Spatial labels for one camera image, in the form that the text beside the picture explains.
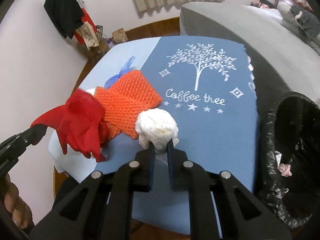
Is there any red cloth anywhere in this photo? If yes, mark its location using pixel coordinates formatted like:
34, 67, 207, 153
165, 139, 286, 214
30, 89, 106, 163

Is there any white tissue ball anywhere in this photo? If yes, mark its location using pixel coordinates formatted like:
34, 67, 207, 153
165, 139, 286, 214
135, 108, 180, 159

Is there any orange foam net sleeve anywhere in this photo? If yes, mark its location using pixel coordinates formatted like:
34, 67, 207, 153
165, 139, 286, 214
94, 70, 162, 144

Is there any blue plastic bag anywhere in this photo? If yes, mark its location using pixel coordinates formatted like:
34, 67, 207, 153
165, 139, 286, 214
104, 56, 135, 89

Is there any black lined trash bin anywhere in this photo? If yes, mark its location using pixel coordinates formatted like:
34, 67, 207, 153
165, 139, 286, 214
256, 92, 319, 230

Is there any left hand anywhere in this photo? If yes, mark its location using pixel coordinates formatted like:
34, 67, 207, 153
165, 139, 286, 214
1, 174, 34, 230

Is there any blue coffee tree mat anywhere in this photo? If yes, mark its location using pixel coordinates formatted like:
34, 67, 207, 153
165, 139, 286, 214
49, 36, 258, 235

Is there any beige tote bag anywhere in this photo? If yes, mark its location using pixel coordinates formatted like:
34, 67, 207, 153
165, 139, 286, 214
75, 22, 99, 49

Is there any red hanging garment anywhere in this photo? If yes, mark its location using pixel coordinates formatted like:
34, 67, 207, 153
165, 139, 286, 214
73, 8, 99, 49

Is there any black hanging jacket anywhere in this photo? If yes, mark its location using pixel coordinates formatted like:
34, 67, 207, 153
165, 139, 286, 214
44, 0, 84, 39

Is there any brown paper bag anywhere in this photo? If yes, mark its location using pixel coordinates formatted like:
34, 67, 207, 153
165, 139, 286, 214
112, 28, 129, 44

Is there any grey bed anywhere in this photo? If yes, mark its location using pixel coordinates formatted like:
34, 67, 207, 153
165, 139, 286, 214
179, 1, 320, 98

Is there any grey folded blanket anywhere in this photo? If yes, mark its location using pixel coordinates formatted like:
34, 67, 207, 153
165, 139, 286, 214
277, 2, 319, 47

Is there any wooden headboard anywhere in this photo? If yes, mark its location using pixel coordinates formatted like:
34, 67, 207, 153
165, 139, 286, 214
274, 0, 313, 12

